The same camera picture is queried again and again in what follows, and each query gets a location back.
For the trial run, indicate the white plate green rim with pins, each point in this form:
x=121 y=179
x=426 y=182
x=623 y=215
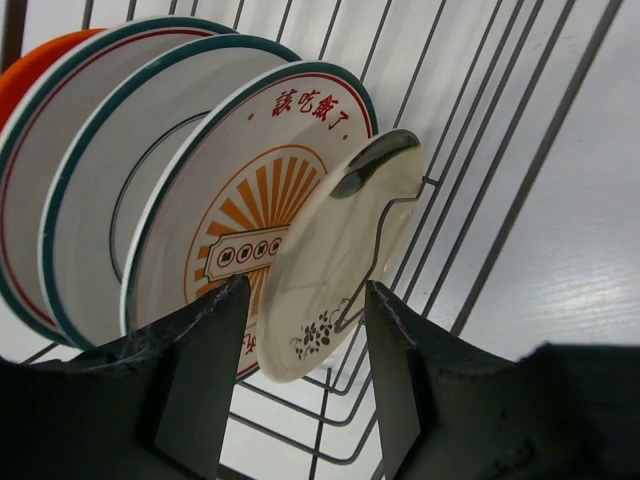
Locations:
x=114 y=162

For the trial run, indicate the grey wire dish rack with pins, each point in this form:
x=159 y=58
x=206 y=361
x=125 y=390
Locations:
x=529 y=231

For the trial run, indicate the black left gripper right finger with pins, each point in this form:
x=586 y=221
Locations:
x=449 y=410

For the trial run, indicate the white plate orange sunburst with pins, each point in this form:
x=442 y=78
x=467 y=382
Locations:
x=224 y=202

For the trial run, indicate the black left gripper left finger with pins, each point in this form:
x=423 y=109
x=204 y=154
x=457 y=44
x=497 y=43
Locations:
x=151 y=405

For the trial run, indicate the white plate red characters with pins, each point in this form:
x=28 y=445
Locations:
x=41 y=127

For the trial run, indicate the cream floral small plate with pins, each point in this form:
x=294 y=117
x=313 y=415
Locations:
x=352 y=229

